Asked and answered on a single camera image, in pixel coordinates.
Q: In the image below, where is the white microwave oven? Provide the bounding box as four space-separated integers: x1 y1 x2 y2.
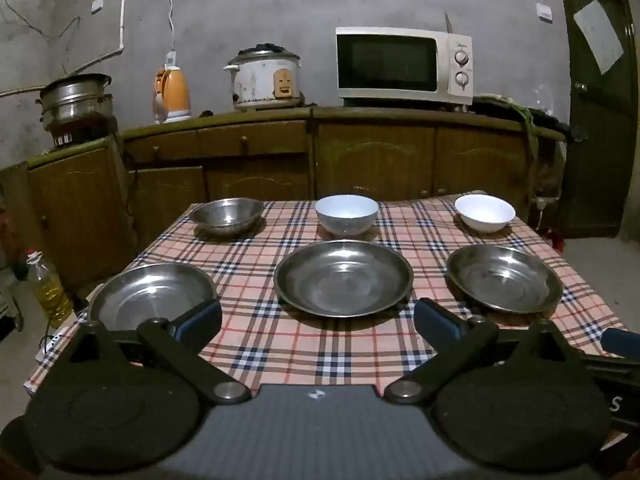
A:
335 26 474 107

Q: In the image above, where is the steel steamer pot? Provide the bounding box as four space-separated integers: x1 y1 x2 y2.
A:
36 74 115 133

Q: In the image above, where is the bluish white deep bowl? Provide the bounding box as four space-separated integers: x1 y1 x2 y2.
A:
315 195 379 237

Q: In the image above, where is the paper sheet on door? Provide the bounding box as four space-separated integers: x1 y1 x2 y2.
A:
573 0 624 73

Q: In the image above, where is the dark green door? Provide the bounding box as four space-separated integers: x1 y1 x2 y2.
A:
555 0 640 239

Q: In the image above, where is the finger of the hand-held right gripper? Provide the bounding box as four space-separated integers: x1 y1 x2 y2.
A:
580 328 640 376

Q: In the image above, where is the large steel plate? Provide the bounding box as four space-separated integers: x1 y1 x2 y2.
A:
274 240 414 318

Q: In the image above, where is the wooden kitchen cabinet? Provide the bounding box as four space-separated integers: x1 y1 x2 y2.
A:
0 106 568 301

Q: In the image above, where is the white wall pipe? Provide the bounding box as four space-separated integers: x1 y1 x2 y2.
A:
0 0 132 98

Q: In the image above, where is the white speckled bowl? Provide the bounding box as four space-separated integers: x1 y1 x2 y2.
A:
454 194 516 233

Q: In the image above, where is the black cabinet cable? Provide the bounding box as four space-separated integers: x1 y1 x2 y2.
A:
120 130 141 241

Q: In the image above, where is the deep steel bowl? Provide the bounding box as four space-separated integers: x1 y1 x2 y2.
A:
189 198 265 236

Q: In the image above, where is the dark cloth on counter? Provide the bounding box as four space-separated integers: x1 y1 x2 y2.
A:
472 94 568 136

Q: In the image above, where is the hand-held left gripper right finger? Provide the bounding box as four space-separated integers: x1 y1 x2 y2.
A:
384 297 583 406

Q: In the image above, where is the white rice cooker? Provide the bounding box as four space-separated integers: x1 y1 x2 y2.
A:
223 46 302 112

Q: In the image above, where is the induction cooker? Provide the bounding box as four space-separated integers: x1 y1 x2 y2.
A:
50 119 119 150

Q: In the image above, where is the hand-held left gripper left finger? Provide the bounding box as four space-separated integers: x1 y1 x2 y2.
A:
65 299 252 406

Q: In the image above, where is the orange electric kettle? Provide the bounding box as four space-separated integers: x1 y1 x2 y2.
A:
153 65 192 125

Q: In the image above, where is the green cord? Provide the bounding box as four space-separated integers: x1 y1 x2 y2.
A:
517 104 543 163

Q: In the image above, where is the cooking oil bottle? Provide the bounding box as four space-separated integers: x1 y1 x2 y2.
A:
26 248 74 328

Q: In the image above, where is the plaid tablecloth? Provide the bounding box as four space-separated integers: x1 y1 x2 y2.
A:
22 192 631 397

